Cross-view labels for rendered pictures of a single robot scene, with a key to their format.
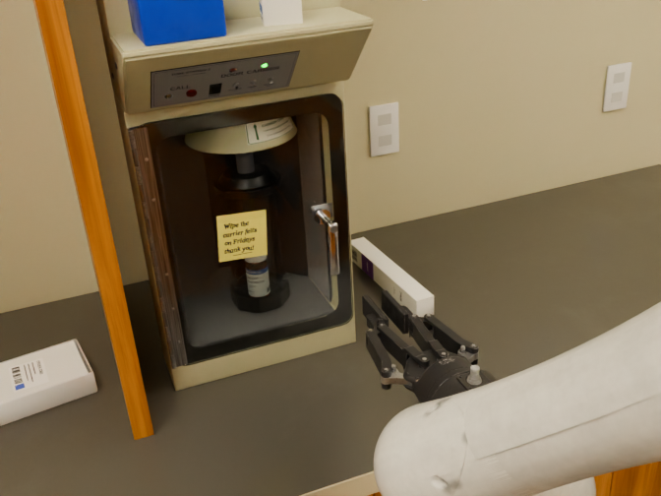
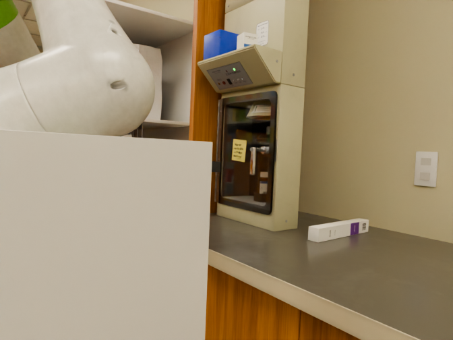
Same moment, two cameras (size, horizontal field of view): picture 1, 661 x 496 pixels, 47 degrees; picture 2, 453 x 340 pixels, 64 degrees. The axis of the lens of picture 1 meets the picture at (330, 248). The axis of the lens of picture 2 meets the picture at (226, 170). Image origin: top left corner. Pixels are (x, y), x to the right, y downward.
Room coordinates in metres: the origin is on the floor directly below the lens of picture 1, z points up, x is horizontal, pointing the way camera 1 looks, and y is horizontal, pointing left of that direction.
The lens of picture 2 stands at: (0.61, -1.10, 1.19)
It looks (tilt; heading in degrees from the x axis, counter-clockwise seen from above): 3 degrees down; 73
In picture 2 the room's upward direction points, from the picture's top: 2 degrees clockwise
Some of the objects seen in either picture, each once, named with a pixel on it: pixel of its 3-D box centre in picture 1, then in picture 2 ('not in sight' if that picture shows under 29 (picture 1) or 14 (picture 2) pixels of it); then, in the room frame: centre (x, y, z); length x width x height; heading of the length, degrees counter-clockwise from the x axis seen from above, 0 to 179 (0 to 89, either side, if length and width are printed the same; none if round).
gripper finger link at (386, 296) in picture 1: (394, 311); (209, 166); (0.86, -0.08, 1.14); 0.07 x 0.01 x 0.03; 20
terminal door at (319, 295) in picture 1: (256, 235); (243, 152); (1.03, 0.11, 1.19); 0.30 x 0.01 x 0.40; 110
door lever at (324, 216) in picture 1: (329, 242); (257, 160); (1.04, 0.00, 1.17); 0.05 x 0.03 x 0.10; 20
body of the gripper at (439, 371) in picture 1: (441, 378); not in sight; (0.71, -0.12, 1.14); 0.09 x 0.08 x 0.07; 20
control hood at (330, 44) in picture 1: (246, 65); (235, 71); (0.99, 0.10, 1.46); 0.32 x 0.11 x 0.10; 110
